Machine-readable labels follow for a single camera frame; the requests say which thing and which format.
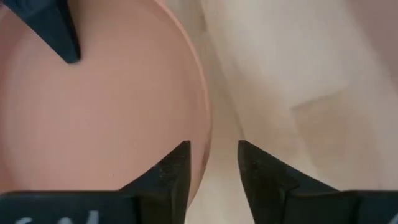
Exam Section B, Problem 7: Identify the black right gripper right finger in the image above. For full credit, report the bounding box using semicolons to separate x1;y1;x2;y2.
238;139;398;224

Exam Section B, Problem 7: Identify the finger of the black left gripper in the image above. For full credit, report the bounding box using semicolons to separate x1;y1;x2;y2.
2;0;81;65

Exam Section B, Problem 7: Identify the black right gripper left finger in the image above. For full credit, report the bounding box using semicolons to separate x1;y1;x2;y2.
0;140;191;224

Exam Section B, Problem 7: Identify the peach plate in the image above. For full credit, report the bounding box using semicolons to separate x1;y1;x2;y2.
0;0;213;206

